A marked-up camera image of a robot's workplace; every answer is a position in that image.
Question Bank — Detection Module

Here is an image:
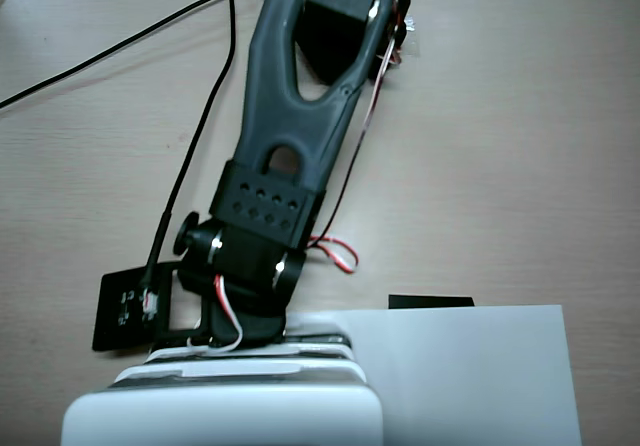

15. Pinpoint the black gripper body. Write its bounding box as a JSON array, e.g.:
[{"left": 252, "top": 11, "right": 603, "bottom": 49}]
[{"left": 177, "top": 260, "right": 307, "bottom": 352}]

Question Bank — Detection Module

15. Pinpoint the white drawer cabinet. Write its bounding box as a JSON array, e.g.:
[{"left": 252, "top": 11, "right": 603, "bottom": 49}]
[{"left": 59, "top": 353, "right": 387, "bottom": 446}]

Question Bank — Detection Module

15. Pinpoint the black flat strip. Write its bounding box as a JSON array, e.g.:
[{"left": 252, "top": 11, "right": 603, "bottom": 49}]
[{"left": 388, "top": 293, "right": 475, "bottom": 310}]

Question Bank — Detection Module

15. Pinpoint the grey flat sheet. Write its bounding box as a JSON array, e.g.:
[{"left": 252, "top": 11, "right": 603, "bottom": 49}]
[{"left": 335, "top": 304, "right": 584, "bottom": 446}]

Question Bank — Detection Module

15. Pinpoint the white red servo wire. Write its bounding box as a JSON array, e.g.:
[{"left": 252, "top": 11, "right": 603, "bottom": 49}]
[{"left": 186, "top": 274, "right": 245, "bottom": 356}]

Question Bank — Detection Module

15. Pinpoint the black camera circuit board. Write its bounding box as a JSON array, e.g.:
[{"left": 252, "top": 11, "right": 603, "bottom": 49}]
[{"left": 91, "top": 263, "right": 177, "bottom": 352}]

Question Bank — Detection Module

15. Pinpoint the red black servo wire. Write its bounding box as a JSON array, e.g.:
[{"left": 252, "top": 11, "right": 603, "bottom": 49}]
[{"left": 307, "top": 13, "right": 409, "bottom": 276}]

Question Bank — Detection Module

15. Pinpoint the black camera cable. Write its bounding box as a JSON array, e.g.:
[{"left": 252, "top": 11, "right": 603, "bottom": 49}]
[{"left": 139, "top": 0, "right": 239, "bottom": 292}]

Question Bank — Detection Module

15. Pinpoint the long black cable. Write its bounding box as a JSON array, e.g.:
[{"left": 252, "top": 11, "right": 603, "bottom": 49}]
[{"left": 0, "top": 0, "right": 275, "bottom": 110}]

